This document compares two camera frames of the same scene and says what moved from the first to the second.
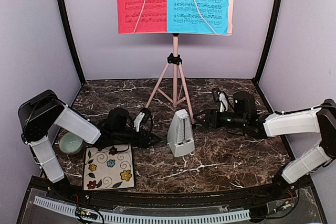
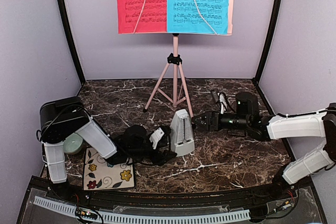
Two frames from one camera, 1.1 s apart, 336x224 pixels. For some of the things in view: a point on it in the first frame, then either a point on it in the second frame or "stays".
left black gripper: [144, 142] to [161, 160]
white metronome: [180, 137] stays
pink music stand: [175, 63] stays
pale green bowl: [70, 143] stays
